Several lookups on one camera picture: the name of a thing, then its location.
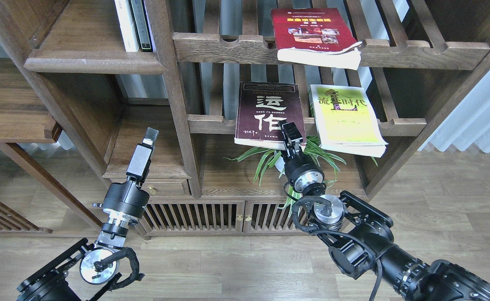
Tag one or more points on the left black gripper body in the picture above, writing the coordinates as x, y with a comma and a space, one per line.
125, 202

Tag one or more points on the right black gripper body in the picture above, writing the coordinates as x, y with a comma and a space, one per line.
304, 175

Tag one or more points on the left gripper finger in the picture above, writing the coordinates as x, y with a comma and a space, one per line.
150, 137

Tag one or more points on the dark maroon book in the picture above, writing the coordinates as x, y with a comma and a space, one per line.
261, 106

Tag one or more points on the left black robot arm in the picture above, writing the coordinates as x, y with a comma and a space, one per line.
106, 262

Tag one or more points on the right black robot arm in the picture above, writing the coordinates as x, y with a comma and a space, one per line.
359, 237

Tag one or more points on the white plant pot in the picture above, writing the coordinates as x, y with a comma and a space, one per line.
280, 165

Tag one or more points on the green spider plant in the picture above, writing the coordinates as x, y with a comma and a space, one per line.
253, 175

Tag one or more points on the yellow green book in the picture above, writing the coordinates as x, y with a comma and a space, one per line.
346, 121

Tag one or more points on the red book white pages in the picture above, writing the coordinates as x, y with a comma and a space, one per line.
315, 36

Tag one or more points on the wooden side table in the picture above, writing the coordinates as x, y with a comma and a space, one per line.
25, 119

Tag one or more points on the white curtain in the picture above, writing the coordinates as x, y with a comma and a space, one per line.
468, 125

